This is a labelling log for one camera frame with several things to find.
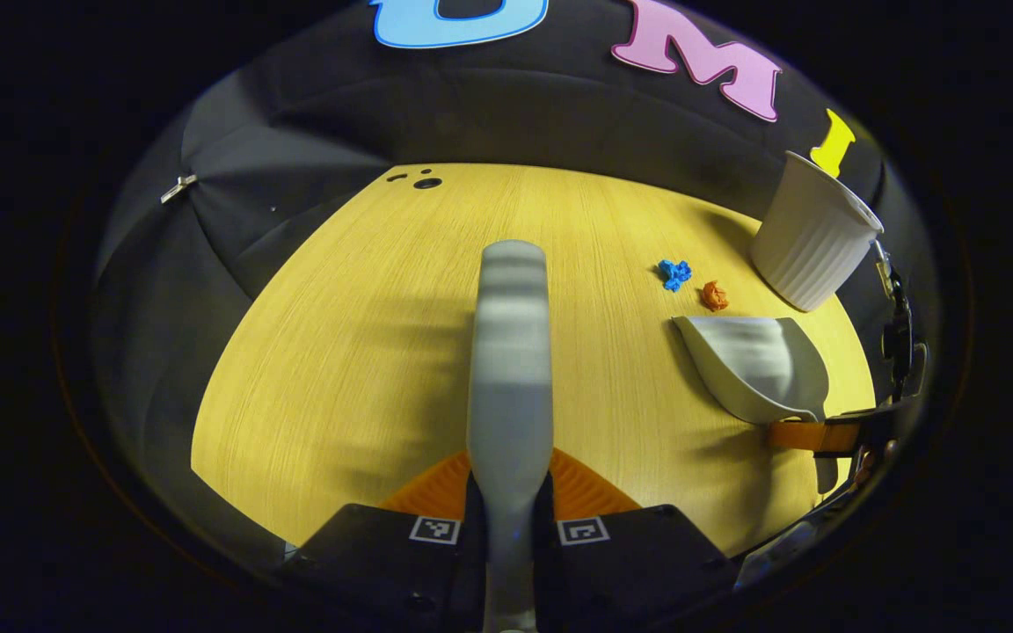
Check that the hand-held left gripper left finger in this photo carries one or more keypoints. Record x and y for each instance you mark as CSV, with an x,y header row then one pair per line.
x,y
383,571

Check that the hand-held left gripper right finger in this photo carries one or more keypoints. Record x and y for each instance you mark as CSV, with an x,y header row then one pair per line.
x,y
630,571

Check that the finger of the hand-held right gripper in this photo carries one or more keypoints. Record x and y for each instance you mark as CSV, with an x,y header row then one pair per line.
x,y
801,435

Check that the white plastic dustpan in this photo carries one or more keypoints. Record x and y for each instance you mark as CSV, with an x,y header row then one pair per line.
x,y
753,360

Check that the orange paper scrap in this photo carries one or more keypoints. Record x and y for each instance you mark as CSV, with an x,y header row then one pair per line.
x,y
715,296

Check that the white ribbed garbage bin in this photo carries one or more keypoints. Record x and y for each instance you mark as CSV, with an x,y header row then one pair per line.
x,y
810,242

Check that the blue paper scrap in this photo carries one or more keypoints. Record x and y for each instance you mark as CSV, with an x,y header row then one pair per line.
x,y
674,274

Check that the yellow wooden desktop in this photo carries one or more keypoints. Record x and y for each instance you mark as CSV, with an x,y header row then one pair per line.
x,y
339,352

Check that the silver metal clip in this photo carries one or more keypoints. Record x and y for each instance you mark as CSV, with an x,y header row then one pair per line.
x,y
179,188

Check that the black backdrop cloth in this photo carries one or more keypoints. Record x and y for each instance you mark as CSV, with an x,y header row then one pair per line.
x,y
295,114

